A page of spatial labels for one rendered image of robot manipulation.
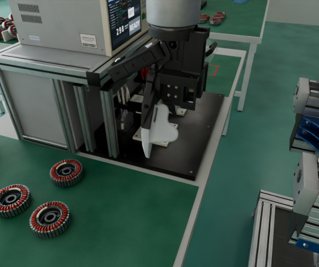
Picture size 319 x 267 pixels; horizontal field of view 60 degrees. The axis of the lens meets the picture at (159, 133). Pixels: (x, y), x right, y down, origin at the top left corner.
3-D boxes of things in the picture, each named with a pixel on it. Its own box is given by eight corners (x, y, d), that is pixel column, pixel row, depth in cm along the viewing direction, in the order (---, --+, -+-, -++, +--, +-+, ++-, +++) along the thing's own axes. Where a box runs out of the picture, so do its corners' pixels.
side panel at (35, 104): (79, 150, 111) (62, 76, 92) (74, 154, 109) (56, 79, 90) (23, 135, 119) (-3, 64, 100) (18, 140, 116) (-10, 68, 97)
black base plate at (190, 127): (224, 98, 145) (224, 94, 144) (194, 181, 97) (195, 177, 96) (142, 84, 158) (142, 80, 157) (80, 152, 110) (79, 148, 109)
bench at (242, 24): (258, 52, 412) (269, -3, 368) (245, 114, 272) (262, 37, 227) (187, 44, 442) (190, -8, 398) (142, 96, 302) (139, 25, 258)
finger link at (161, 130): (169, 166, 42) (182, 107, 41) (134, 157, 44) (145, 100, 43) (174, 164, 45) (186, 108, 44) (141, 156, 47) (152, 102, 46)
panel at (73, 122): (142, 80, 158) (140, 26, 140) (78, 149, 108) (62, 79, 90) (141, 80, 158) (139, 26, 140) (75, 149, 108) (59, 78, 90)
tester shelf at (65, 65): (169, 28, 137) (169, 18, 134) (100, 87, 85) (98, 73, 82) (91, 20, 149) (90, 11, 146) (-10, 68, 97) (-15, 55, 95)
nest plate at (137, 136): (178, 126, 120) (178, 124, 120) (167, 147, 109) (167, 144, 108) (146, 119, 125) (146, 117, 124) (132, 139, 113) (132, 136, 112)
